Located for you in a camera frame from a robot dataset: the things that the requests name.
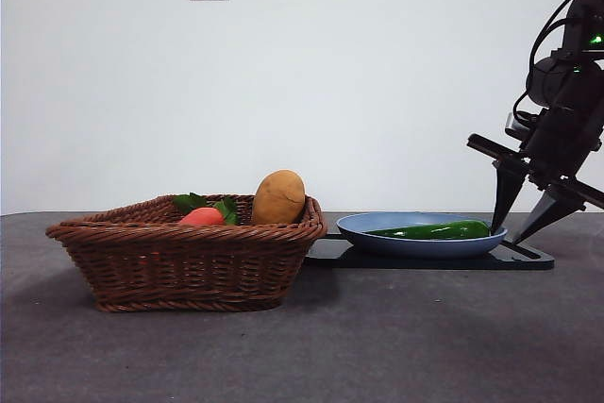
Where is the green pepper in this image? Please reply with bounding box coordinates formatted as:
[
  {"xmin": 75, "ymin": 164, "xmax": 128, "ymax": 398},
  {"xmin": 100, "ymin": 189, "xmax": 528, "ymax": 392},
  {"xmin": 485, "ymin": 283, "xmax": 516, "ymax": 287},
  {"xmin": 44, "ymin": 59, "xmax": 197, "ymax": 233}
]
[{"xmin": 365, "ymin": 219, "xmax": 492, "ymax": 241}]

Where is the blue round plate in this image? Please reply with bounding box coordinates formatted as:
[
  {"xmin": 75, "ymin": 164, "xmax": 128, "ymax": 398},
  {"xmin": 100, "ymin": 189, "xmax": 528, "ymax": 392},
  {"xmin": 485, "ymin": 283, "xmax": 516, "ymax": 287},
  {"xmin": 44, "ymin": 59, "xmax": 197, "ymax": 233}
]
[{"xmin": 336, "ymin": 211, "xmax": 510, "ymax": 260}]

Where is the black flat tray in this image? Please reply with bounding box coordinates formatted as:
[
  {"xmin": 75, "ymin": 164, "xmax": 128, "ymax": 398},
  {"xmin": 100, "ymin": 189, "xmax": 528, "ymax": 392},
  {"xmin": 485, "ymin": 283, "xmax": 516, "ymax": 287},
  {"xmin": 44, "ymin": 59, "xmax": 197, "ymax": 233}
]
[{"xmin": 304, "ymin": 231, "xmax": 556, "ymax": 272}]

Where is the brown potato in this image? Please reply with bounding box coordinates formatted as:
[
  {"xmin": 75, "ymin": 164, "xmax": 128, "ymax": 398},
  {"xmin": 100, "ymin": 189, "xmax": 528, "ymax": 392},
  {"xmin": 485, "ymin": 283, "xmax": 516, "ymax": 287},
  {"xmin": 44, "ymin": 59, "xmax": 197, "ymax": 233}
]
[{"xmin": 250, "ymin": 169, "xmax": 307, "ymax": 227}]

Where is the orange carrot with green leaves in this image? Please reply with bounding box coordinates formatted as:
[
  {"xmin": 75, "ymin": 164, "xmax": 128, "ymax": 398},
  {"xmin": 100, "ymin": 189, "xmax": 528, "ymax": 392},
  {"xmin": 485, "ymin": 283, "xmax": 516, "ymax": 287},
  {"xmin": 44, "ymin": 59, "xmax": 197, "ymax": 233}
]
[{"xmin": 171, "ymin": 192, "xmax": 240, "ymax": 227}]

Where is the brown wicker basket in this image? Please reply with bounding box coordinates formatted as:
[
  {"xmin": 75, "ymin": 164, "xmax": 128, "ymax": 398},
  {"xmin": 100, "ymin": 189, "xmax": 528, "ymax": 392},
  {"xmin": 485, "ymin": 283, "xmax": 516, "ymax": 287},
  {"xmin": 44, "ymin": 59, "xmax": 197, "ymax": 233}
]
[{"xmin": 45, "ymin": 193, "xmax": 328, "ymax": 313}]

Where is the pale grey camera box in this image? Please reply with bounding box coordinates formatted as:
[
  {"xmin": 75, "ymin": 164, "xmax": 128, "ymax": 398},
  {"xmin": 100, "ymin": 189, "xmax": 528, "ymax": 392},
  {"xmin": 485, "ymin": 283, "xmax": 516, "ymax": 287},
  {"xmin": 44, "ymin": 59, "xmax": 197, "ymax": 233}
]
[{"xmin": 504, "ymin": 112, "xmax": 537, "ymax": 141}]

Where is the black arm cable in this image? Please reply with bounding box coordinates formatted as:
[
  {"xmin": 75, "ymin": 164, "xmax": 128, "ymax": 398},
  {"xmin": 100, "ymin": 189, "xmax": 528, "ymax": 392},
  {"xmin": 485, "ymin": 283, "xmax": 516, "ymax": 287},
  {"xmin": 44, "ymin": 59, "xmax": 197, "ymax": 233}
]
[{"xmin": 528, "ymin": 0, "xmax": 587, "ymax": 92}]

